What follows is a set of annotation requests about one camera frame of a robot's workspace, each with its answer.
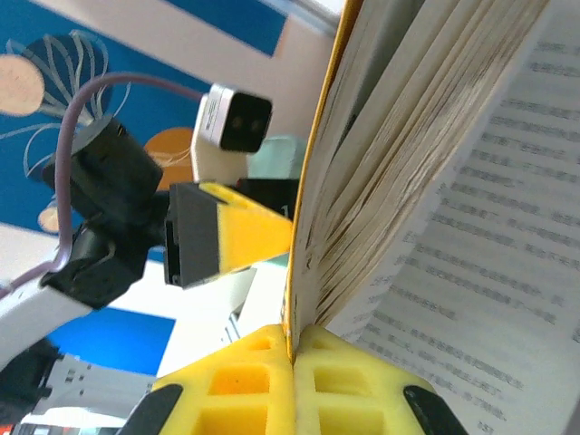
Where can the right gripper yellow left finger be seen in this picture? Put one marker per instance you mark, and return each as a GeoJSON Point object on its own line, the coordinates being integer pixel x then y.
{"type": "Point", "coordinates": [235, 389]}

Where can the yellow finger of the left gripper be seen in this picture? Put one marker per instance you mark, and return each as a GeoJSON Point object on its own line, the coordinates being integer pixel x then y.
{"type": "Point", "coordinates": [254, 235]}

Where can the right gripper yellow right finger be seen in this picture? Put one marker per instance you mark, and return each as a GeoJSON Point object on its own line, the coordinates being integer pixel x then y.
{"type": "Point", "coordinates": [353, 389]}

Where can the yellow cover paperback book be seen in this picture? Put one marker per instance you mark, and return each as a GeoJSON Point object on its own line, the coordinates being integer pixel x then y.
{"type": "Point", "coordinates": [408, 136]}

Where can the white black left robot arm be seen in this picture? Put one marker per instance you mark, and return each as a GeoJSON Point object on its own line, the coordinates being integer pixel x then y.
{"type": "Point", "coordinates": [31, 312]}

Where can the mint green storage box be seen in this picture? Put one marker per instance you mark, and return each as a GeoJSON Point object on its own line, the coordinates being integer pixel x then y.
{"type": "Point", "coordinates": [278, 156]}

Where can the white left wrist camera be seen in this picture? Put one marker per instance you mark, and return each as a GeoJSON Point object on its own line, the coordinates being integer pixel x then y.
{"type": "Point", "coordinates": [235, 122]}

